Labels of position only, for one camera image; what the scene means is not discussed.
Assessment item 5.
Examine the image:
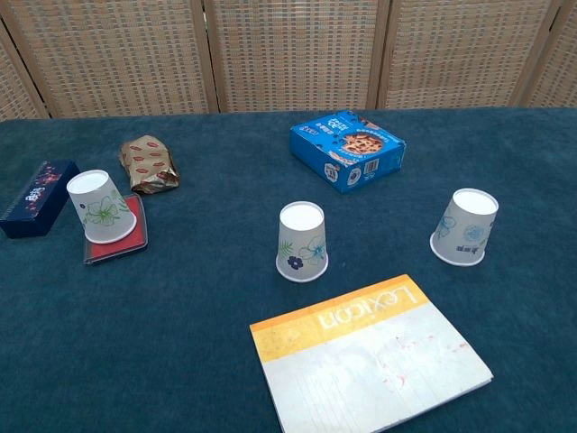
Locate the paper cup purple flower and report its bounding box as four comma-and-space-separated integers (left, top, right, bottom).
275, 200, 329, 284

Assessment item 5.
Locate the dark blue long box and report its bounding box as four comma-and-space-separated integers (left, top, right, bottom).
0, 160, 82, 240

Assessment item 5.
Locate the paper cup green flower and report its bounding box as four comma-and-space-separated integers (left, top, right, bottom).
66, 169, 137, 245

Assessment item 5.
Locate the yellow white Lexicon notebook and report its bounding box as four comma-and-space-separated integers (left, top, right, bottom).
249, 273, 495, 433

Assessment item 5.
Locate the teal table cloth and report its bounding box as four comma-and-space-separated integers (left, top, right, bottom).
0, 106, 577, 433

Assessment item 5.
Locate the red pad clear case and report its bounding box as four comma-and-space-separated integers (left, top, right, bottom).
83, 193, 150, 267

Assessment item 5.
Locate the paper cup blue flower print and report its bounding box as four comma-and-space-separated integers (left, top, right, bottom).
429, 188, 500, 267

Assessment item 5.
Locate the blue cookie box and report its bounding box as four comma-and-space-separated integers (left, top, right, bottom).
288, 110, 407, 195

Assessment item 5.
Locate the gold foil snack packet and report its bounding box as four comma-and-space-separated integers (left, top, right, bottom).
119, 139, 181, 196

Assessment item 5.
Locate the woven wooden folding screen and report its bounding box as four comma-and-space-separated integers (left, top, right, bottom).
0, 0, 577, 121

